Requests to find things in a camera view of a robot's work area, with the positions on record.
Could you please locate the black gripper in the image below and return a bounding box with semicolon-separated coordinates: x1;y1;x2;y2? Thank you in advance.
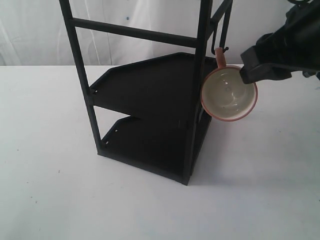
240;45;292;85

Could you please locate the pink ceramic mug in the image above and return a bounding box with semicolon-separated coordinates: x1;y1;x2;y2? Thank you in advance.
200;47;258;122

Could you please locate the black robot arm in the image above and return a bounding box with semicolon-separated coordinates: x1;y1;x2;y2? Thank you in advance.
240;0;320;84

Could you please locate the black metal shelf rack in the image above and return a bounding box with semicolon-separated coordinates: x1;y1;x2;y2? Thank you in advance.
59;0;233;185

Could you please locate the white backdrop curtain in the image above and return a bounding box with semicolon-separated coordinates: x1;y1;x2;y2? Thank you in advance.
0;0;292;66

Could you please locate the black wire hook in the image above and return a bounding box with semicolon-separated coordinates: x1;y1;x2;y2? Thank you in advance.
210;20;229;55

